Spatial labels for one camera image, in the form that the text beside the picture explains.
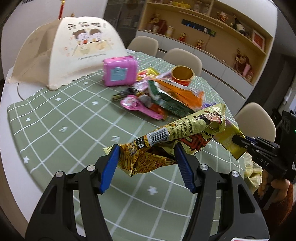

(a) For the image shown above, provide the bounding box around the gold noodle snack bag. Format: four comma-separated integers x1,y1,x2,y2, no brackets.
116,103,246,176

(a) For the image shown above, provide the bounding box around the orange green snack bag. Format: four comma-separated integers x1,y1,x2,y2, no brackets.
147,78,204,118

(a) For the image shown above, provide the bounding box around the red gold paper cup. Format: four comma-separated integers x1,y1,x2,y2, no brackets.
171,66,195,86

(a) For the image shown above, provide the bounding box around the yellow trash bin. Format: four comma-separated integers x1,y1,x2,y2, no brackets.
242,153,263,194

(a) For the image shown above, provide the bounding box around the right hand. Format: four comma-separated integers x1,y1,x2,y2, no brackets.
257,170,290,202

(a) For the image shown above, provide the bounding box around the beige chair near right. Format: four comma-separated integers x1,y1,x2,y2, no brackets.
234,102,276,142

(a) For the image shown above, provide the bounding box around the beige chair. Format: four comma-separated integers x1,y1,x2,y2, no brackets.
234,102,276,142
163,48,203,76
127,36,159,57

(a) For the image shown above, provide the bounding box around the pink plastic spoon toy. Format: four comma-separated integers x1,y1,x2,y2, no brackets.
120,94,163,120

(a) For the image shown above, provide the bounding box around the white round table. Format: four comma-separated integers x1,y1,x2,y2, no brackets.
0,48,139,237

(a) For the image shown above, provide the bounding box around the pink toy box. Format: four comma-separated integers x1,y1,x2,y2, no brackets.
103,56,138,87

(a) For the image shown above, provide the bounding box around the beige chair middle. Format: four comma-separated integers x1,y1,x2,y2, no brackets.
163,48,203,76

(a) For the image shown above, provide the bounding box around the beige mesh food cover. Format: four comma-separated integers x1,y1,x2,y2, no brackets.
8,16,127,90

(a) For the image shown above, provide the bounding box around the beige chair far left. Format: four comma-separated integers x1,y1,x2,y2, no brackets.
127,36,159,57

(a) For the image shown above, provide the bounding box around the red chinese knot ornament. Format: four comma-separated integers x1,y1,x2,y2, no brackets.
58,0,66,20

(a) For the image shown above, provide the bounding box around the wooden wall shelf unit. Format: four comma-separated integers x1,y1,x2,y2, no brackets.
138,1,278,85

